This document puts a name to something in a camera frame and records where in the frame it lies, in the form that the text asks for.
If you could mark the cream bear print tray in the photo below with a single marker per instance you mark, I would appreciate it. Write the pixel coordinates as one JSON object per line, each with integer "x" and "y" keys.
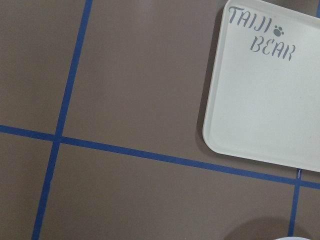
{"x": 264, "y": 98}

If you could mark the white round plate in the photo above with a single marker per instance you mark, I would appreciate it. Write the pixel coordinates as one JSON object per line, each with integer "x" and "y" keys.
{"x": 294, "y": 238}

